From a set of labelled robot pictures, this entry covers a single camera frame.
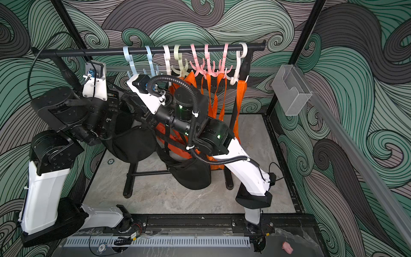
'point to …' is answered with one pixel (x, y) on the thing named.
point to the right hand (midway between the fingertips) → (131, 95)
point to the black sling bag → (191, 173)
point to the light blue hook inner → (154, 72)
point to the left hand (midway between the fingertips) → (99, 80)
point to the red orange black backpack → (174, 142)
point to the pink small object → (287, 247)
